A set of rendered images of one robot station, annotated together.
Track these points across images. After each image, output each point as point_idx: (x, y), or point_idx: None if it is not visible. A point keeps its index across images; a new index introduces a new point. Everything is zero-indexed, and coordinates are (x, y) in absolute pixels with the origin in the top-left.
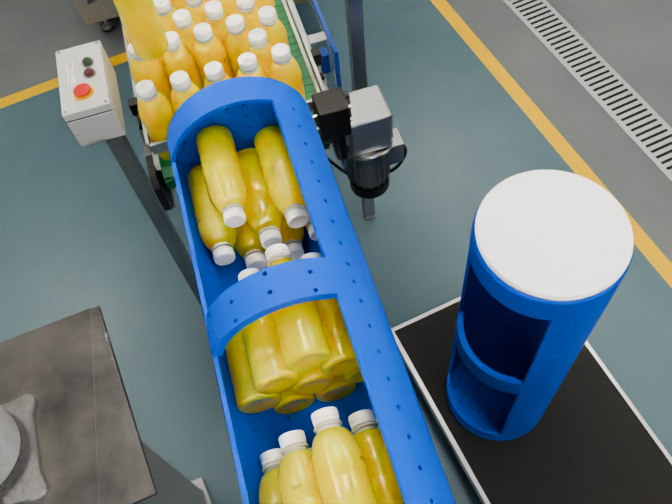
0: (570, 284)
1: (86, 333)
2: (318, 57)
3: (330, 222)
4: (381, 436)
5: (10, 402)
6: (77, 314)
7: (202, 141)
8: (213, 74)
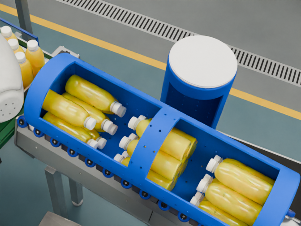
0: (225, 75)
1: (56, 225)
2: None
3: (147, 95)
4: (230, 158)
5: None
6: (42, 221)
7: (45, 100)
8: None
